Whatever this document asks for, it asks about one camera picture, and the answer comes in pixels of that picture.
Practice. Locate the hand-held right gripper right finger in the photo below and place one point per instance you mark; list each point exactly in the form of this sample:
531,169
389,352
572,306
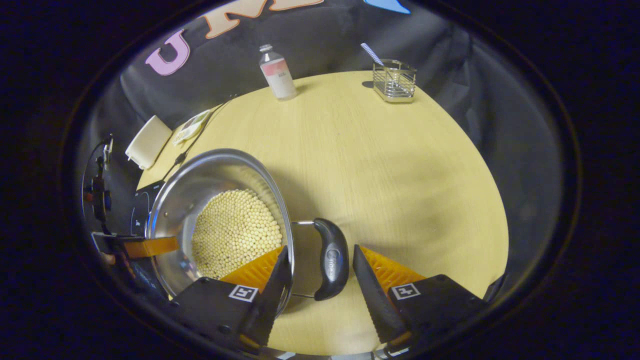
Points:
375,295

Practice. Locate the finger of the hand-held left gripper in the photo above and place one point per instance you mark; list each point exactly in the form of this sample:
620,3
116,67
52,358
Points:
150,246

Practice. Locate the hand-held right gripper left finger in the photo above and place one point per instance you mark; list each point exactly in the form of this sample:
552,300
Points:
267,300

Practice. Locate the black induction cooktop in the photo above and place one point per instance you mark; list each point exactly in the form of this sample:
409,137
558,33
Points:
142,210

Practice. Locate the white toaster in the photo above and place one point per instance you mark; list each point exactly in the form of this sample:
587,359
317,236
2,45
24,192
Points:
148,142

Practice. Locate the pile of yellow soybeans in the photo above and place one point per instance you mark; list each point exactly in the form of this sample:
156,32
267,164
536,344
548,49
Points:
235,230

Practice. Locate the white divided dish of beans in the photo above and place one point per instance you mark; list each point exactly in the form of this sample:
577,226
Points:
191,127

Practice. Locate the white bottle with pink label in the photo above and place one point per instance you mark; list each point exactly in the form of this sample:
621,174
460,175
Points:
279,75

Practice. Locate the striped straw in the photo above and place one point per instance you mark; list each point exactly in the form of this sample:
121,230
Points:
372,53

